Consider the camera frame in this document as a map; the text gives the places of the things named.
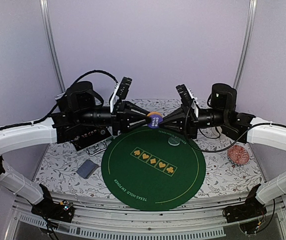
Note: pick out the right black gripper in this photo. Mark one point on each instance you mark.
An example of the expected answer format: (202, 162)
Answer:
(187, 123)

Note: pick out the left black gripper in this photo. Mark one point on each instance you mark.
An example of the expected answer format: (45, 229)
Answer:
(122, 117)

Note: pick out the purple small blind button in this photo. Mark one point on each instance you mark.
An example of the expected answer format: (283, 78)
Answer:
(155, 121)

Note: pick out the aluminium poker chip case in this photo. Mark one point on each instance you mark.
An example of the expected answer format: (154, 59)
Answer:
(85, 137)

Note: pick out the orange big blind button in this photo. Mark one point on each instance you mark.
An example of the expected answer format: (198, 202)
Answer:
(154, 113)

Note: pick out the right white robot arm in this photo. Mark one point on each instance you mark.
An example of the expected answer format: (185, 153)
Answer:
(240, 127)

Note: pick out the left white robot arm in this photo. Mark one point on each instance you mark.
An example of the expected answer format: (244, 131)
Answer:
(80, 108)

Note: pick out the round green poker mat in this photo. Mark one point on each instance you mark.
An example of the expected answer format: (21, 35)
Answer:
(144, 172)

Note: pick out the floral patterned table cover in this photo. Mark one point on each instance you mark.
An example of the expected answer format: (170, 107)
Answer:
(223, 178)

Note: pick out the red patterned small bowl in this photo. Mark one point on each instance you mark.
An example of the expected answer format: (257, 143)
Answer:
(238, 155)

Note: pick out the blue playing card deck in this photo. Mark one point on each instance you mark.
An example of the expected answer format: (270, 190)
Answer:
(86, 169)

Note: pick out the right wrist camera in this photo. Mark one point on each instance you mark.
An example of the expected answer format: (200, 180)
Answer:
(188, 99)

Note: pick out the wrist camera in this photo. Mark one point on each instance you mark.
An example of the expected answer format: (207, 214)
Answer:
(121, 91)
(188, 99)

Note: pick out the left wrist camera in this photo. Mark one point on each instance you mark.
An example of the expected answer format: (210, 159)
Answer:
(121, 91)

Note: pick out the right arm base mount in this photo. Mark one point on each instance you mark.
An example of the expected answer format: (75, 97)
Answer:
(251, 208)

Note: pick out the aluminium front rail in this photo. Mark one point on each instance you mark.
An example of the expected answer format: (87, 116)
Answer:
(198, 219)

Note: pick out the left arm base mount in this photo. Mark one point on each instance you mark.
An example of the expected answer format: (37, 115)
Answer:
(47, 208)

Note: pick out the right aluminium frame post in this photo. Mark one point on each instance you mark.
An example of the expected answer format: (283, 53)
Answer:
(246, 42)

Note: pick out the aluminium frame post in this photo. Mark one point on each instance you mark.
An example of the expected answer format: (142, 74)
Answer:
(246, 42)
(50, 40)

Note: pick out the left aluminium frame post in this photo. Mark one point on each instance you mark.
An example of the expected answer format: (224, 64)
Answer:
(50, 40)

